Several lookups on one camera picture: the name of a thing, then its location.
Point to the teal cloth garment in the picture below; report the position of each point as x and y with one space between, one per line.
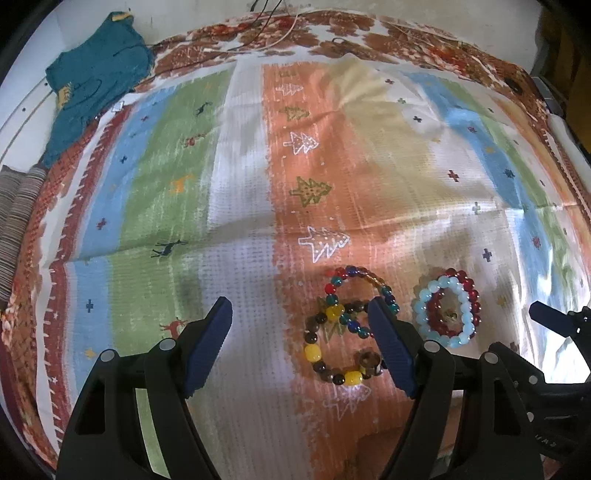
97 78

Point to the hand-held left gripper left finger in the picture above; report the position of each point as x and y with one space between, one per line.
207 350

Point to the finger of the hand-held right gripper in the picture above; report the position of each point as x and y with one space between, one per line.
551 318

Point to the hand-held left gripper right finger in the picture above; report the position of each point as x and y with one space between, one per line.
392 350

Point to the striped tree print blanket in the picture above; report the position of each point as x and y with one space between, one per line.
240 194

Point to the brown striped cloth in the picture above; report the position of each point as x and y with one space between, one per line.
16 221

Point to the brown patterned bedsheet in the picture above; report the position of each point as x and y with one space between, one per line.
184 50

